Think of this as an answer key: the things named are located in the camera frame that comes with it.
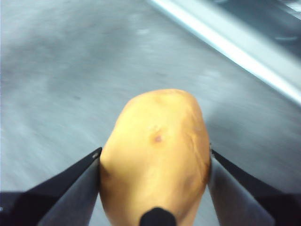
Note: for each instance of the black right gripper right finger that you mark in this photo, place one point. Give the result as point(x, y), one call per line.
point(247, 202)

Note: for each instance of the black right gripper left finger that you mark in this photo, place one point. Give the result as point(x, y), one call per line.
point(58, 202)

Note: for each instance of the yellow-brown potato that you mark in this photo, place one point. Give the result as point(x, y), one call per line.
point(155, 160)

